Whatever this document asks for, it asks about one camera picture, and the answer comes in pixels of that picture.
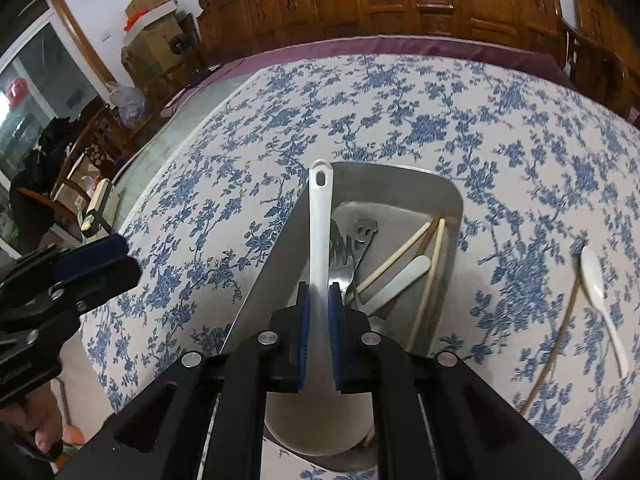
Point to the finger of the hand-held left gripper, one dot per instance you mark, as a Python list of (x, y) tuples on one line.
[(87, 257), (107, 282)]

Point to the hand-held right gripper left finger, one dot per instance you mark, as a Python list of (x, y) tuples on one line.
[(304, 330)]

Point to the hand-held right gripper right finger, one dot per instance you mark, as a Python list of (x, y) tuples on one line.
[(335, 330)]

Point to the metal fork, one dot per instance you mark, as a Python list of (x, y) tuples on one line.
[(342, 270)]

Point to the white ceramic spoon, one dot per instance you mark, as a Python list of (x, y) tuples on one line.
[(595, 275), (400, 280)]

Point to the white plastic rice paddle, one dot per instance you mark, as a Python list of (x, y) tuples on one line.
[(320, 240)]

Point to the cream chopstick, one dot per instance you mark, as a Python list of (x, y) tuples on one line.
[(430, 275), (395, 258)]

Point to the slotted metal spoon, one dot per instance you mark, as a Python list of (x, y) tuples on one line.
[(363, 236)]

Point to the brown wooden chopstick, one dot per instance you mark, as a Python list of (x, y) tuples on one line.
[(426, 241), (555, 350)]

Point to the metal tray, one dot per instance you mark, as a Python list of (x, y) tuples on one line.
[(400, 182)]

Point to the person's left hand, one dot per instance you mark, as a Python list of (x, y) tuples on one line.
[(42, 420)]

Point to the small wooden stool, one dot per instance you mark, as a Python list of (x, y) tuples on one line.
[(100, 205)]

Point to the wooden chair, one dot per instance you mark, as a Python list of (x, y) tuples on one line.
[(95, 145)]

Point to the black clothing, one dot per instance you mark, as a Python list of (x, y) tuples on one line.
[(47, 150)]

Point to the clear plastic bag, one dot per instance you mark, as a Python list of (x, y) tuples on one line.
[(125, 107)]

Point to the red paper decoration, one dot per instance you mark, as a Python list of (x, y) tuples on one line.
[(15, 94)]

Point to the glass sliding door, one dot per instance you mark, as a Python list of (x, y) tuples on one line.
[(45, 70)]

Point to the large cardboard box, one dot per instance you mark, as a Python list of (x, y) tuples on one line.
[(152, 55)]

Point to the blue floral tablecloth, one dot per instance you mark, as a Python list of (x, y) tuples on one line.
[(400, 110)]

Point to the white flat box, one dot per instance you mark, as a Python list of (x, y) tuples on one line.
[(155, 16)]

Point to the purple cloth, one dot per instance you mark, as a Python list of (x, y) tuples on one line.
[(375, 45)]

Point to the carved wooden bench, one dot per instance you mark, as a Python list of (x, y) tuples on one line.
[(325, 5)]

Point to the carved wooden armchair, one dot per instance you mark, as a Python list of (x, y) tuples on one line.
[(600, 35)]

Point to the white wall socket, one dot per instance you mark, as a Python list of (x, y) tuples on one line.
[(106, 35)]

